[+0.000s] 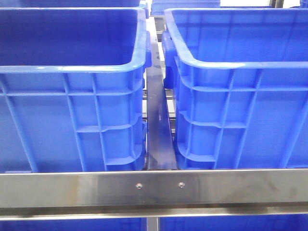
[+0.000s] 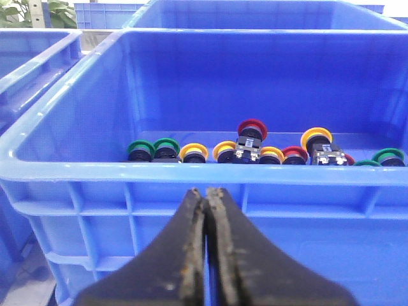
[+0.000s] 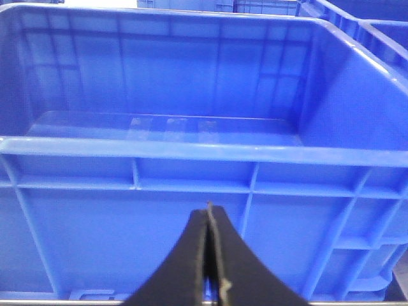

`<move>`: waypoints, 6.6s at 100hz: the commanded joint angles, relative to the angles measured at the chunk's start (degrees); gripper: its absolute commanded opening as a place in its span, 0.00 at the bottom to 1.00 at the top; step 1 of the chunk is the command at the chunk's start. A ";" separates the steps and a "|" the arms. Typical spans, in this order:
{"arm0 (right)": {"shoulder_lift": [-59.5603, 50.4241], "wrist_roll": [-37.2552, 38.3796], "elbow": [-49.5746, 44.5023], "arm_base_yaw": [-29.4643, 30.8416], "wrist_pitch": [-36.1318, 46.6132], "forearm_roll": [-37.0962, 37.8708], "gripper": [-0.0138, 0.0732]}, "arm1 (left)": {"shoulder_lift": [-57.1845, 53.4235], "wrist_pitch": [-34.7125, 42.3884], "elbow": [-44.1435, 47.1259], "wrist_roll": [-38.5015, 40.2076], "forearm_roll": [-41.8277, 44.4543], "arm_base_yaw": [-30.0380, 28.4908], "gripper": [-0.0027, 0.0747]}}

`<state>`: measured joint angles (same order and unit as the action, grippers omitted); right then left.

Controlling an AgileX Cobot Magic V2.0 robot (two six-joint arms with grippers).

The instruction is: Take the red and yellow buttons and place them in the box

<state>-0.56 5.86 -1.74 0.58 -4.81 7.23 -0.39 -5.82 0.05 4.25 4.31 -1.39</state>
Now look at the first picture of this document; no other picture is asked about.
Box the blue crate lower right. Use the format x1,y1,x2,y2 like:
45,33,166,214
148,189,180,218
159,214,308,231

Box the right rail screw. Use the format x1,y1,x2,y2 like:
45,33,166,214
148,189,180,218
178,182,185,188

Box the blue crate back right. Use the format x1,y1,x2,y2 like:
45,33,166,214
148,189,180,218
151,0,221,16

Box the left rail screw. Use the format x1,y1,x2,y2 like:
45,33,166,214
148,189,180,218
136,183,142,189

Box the left blue plastic crate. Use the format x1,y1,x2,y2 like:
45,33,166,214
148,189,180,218
0,8,151,173

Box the rail screw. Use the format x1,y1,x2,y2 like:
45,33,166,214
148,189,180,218
178,182,185,188
136,183,142,189

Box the right blue plastic crate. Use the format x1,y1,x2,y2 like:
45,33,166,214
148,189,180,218
164,8,308,169

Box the steel front rack rail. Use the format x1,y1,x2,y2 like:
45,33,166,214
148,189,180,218
0,168,308,220

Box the blue crate back left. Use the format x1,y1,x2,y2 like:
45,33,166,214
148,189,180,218
9,0,149,18

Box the steel centre divider bar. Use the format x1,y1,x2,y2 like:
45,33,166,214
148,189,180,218
146,31,177,170

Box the blue plastic crate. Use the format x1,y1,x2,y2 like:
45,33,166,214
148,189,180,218
0,8,151,173
164,8,308,169

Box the blue crate lower left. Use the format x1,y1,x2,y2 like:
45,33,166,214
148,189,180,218
0,218,147,231

